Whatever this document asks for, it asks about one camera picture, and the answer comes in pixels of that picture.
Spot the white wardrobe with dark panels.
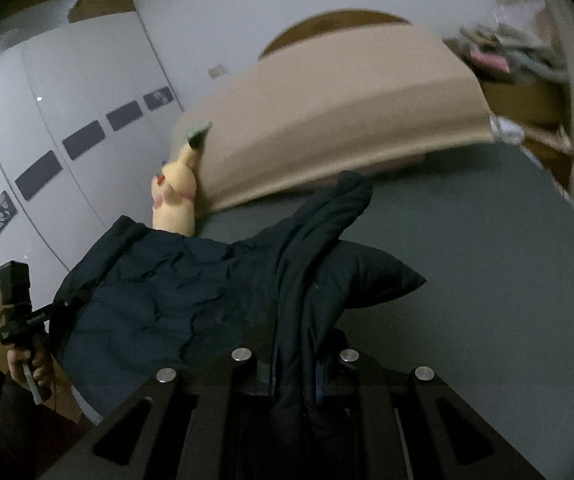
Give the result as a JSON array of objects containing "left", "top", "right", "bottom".
[{"left": 0, "top": 12, "right": 182, "bottom": 307}]

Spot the grey bed sheet mattress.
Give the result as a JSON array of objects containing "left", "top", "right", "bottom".
[{"left": 222, "top": 144, "right": 574, "bottom": 479}]

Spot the cardboard box atop wardrobe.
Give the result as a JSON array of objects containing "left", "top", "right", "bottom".
[{"left": 68, "top": 0, "right": 136, "bottom": 23}]

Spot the dark navy winter jacket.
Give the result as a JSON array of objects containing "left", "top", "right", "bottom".
[{"left": 49, "top": 171, "right": 425, "bottom": 418}]

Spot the yellow Pikachu plush toy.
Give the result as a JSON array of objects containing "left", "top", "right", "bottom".
[{"left": 151, "top": 122, "right": 212, "bottom": 236}]

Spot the wooden bedside shelf with clutter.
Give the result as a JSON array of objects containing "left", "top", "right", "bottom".
[{"left": 444, "top": 0, "right": 574, "bottom": 190}]

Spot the person's left hand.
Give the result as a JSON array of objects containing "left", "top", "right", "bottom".
[{"left": 7, "top": 347, "right": 55, "bottom": 388}]

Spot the wall socket plate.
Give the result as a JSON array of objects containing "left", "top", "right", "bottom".
[{"left": 208, "top": 64, "right": 229, "bottom": 79}]

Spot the beige upholstered headboard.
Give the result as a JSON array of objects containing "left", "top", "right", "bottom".
[{"left": 173, "top": 24, "right": 492, "bottom": 214}]

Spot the white crumpled cloth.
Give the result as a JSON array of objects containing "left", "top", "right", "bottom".
[{"left": 490, "top": 115, "right": 526, "bottom": 146}]

